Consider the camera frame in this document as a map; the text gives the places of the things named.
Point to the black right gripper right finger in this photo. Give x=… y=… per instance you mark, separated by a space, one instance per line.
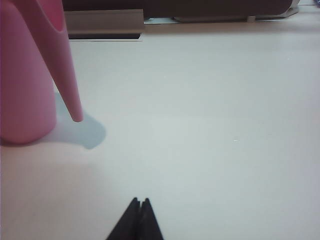
x=150 y=222

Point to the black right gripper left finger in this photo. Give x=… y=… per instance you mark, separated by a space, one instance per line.
x=126 y=222

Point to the pink plastic watering can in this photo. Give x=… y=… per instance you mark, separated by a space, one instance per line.
x=25 y=75

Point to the grey desk partition screen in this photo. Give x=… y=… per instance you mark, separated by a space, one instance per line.
x=200 y=7

